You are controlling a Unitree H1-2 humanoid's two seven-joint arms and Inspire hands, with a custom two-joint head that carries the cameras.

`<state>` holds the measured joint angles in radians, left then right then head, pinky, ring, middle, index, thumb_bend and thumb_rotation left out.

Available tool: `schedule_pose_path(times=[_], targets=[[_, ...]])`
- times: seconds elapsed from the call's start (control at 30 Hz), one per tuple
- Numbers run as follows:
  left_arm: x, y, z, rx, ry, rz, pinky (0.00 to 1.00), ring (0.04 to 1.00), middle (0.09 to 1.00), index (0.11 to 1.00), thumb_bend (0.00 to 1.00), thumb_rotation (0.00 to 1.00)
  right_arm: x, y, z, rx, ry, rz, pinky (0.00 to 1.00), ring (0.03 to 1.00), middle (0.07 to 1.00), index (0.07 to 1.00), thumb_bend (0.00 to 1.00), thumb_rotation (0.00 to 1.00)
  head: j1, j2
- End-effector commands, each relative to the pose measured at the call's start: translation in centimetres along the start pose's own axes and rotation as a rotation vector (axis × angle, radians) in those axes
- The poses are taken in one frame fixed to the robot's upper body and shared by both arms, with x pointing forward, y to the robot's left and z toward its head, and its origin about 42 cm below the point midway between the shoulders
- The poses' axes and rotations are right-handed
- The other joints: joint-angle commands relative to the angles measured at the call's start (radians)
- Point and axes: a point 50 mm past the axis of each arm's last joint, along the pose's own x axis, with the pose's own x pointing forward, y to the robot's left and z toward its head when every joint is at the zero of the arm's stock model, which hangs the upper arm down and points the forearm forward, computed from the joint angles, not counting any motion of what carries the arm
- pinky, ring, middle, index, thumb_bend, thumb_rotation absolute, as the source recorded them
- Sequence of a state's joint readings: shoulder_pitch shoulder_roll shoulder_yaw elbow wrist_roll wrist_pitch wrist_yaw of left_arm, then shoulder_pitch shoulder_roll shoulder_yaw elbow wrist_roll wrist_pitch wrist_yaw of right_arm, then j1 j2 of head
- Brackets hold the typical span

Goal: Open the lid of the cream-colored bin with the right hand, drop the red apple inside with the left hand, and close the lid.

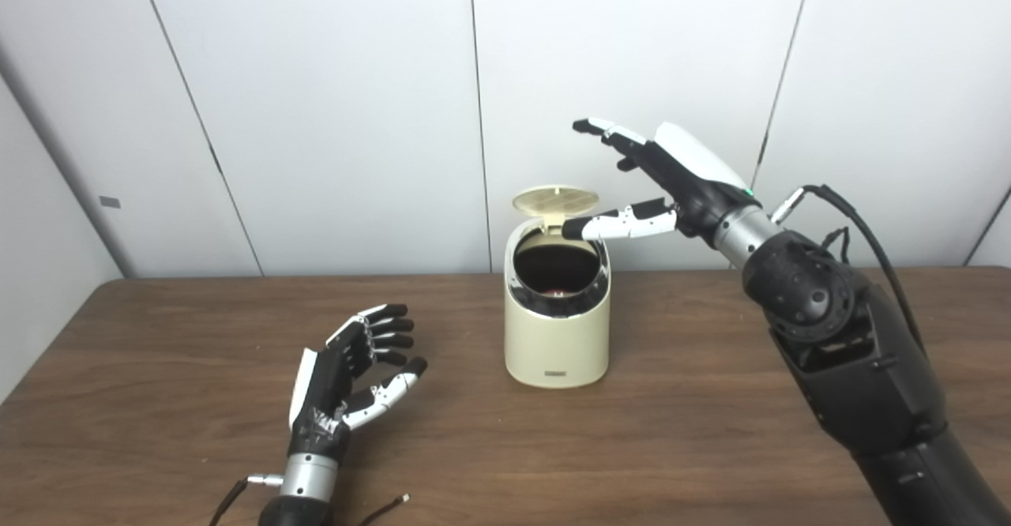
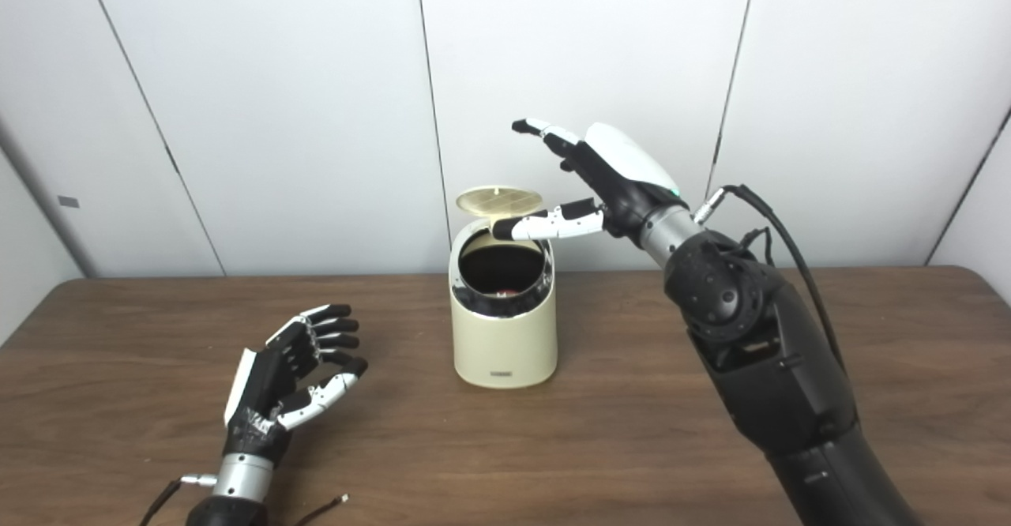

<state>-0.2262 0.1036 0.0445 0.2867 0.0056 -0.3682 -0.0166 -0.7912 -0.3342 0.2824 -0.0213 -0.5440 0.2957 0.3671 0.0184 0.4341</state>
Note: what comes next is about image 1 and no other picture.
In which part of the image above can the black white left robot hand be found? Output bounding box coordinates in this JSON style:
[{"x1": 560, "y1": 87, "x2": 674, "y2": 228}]
[{"x1": 288, "y1": 303, "x2": 428, "y2": 460}]

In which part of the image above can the loose thin black cable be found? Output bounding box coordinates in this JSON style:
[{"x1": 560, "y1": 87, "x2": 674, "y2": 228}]
[{"x1": 355, "y1": 494, "x2": 410, "y2": 526}]

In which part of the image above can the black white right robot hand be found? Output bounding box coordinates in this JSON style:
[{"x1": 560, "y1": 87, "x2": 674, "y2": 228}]
[{"x1": 562, "y1": 118, "x2": 763, "y2": 241}]

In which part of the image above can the cream-colored bin body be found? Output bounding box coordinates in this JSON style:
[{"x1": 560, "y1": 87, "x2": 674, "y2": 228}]
[{"x1": 504, "y1": 216, "x2": 611, "y2": 389}]

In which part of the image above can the cream round bin lid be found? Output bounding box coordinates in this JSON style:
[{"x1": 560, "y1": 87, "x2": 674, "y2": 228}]
[{"x1": 513, "y1": 186, "x2": 599, "y2": 231}]

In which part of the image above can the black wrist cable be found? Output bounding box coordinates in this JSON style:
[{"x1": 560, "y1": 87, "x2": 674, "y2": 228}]
[
  {"x1": 209, "y1": 475, "x2": 284, "y2": 526},
  {"x1": 770, "y1": 184, "x2": 929, "y2": 353}
]

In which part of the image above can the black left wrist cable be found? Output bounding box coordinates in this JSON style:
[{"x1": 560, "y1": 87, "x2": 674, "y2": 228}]
[{"x1": 209, "y1": 475, "x2": 284, "y2": 526}]

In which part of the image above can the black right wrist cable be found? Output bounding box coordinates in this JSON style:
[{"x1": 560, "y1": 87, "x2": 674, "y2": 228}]
[{"x1": 770, "y1": 184, "x2": 929, "y2": 353}]

